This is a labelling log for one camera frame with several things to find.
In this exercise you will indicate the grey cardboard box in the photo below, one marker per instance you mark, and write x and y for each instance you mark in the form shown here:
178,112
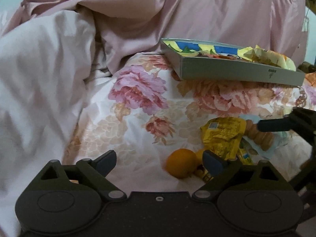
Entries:
222,70

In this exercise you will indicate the orange cloth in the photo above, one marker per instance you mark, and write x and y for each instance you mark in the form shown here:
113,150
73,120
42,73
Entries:
311,79

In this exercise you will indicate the gold foil snack packet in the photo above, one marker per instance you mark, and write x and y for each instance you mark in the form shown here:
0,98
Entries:
222,137

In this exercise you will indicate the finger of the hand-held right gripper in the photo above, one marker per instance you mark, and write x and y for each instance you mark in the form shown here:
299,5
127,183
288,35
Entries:
274,125

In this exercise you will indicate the floral bedspread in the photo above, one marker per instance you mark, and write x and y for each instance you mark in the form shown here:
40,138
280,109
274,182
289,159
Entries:
138,108

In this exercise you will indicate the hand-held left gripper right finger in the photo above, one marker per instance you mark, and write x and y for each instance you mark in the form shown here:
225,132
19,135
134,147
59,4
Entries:
213,163

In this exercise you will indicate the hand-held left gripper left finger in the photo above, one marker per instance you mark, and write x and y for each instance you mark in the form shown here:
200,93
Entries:
106,163

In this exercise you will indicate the pale yellow cake packet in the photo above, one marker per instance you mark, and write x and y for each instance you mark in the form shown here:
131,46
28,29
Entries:
266,56

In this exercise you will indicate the small orange mandarin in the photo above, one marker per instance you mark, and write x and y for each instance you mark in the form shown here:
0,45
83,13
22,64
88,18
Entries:
181,163

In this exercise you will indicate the brown fuzzy object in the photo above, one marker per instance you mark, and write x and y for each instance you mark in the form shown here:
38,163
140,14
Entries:
306,68

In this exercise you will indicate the pale blue sausage pack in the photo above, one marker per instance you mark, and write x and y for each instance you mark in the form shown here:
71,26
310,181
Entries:
261,138

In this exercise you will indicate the pale pink quilt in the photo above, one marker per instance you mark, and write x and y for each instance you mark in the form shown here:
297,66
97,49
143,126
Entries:
42,84

